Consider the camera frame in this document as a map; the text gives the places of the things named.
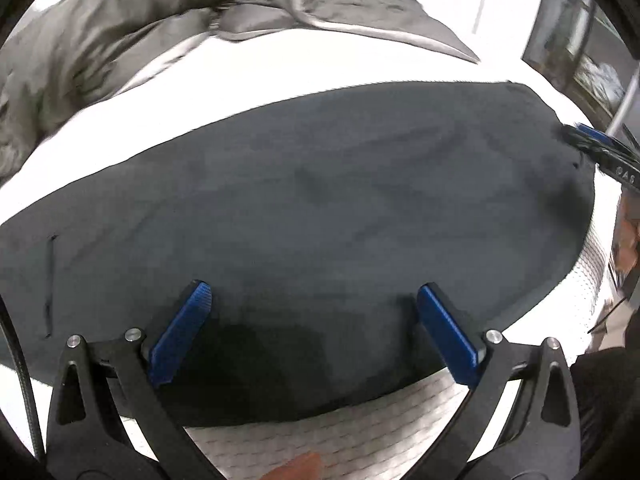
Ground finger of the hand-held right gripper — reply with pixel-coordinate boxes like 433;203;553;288
559;122;628;161

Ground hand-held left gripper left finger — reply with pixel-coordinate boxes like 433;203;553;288
44;280;213;480

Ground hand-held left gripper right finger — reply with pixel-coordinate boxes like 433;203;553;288
416;282;583;480

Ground black pants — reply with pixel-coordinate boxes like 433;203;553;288
0;80;598;428

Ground person's right hand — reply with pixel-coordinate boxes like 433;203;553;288
612;195;640;291

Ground person's left hand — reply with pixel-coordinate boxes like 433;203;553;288
262;451;326;480

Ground dark glass cabinet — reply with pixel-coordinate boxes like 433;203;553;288
520;0;640;131

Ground white wardrobe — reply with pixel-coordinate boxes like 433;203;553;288
405;0;551;78

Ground person's dark clothing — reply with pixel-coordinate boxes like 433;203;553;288
570;345;640;466

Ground grey duvet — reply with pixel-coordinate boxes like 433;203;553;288
0;0;483;181

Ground grey pillow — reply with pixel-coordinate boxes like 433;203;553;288
215;2;311;42

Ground black cable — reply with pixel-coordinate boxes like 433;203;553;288
0;295;43;461

